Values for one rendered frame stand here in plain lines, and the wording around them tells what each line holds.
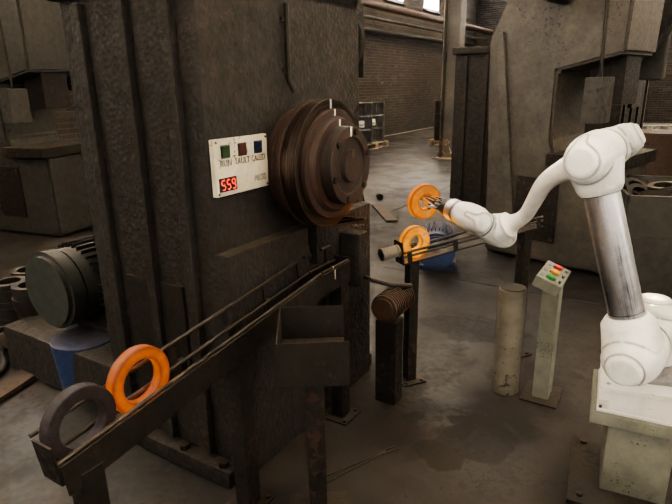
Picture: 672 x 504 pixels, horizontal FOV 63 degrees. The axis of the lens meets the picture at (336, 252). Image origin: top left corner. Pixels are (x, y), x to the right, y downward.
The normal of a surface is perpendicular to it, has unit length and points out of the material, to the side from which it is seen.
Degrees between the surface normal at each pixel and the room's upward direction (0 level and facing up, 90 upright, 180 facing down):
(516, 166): 90
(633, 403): 90
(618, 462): 90
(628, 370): 100
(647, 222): 90
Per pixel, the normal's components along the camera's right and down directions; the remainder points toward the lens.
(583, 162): -0.69, 0.18
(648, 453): -0.44, 0.27
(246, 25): 0.85, 0.14
